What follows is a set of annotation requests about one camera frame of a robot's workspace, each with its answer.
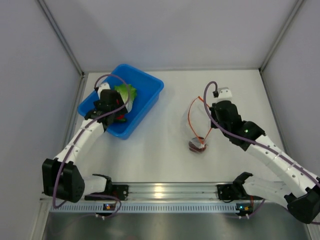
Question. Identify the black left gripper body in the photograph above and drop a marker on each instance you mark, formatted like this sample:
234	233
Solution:
119	102

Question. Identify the fake green lettuce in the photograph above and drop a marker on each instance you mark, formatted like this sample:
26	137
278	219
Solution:
128	94

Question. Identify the fake green cucumber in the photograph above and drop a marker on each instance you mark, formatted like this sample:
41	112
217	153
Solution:
122	120

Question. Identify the clear zip top bag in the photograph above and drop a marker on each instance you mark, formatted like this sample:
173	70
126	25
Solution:
195	122

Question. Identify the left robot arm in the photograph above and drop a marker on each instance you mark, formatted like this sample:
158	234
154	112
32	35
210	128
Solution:
62	178

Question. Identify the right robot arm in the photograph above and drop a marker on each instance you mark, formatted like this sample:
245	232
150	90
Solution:
253	140

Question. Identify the blue plastic bin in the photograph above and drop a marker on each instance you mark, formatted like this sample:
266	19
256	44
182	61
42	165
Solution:
148	89

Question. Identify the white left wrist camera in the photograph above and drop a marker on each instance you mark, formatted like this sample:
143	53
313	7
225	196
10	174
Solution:
103	86

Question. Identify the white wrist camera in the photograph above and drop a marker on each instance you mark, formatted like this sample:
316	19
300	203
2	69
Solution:
222	94
103	86

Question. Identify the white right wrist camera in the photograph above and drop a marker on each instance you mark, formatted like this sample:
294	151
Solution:
222	94

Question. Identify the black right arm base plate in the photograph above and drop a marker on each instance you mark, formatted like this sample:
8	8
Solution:
230	192

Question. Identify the aluminium rail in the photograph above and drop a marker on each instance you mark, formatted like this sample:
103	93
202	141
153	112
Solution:
160	192

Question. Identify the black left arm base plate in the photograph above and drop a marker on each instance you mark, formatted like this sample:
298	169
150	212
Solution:
119	191

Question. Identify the white cable duct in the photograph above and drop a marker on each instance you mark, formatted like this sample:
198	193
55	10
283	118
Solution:
128	207

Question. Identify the aluminium corner post left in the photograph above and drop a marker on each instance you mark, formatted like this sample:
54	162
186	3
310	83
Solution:
60	35

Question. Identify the aluminium corner post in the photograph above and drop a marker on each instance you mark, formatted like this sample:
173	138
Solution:
60	35
284	27

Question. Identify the aluminium corner post right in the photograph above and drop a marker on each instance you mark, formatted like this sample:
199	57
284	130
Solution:
284	27

